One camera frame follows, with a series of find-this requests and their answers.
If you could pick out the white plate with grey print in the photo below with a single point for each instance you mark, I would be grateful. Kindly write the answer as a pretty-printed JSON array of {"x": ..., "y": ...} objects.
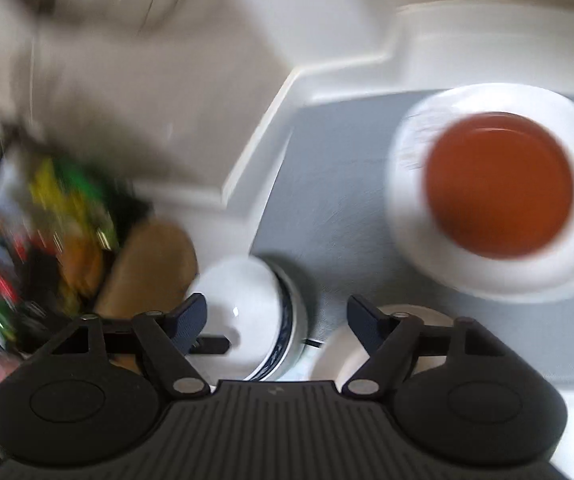
[{"x": 417, "y": 245}]

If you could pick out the grey textured mat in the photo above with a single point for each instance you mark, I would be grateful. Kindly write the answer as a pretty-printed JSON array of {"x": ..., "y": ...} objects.
[{"x": 337, "y": 185}]

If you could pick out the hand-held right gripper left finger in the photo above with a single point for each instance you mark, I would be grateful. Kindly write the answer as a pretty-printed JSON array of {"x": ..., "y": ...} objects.
[{"x": 189, "y": 322}]

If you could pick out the brown wooden board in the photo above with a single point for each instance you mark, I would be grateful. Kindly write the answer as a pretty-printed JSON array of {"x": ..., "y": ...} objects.
[{"x": 152, "y": 265}]

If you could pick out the brown bowl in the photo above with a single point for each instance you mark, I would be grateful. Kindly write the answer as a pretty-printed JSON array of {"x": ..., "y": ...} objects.
[{"x": 502, "y": 185}]

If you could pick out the pile of colourful packets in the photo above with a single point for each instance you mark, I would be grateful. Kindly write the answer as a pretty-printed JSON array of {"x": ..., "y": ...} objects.
[{"x": 57, "y": 240}]

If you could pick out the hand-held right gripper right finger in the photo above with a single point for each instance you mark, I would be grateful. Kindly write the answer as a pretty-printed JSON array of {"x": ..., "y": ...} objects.
[{"x": 364, "y": 322}]

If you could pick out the white sink with beige basin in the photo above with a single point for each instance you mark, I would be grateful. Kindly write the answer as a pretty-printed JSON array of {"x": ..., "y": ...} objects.
[{"x": 192, "y": 85}]

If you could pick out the white bowl with blue pattern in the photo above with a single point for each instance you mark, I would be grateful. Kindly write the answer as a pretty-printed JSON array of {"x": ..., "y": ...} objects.
[{"x": 252, "y": 305}]

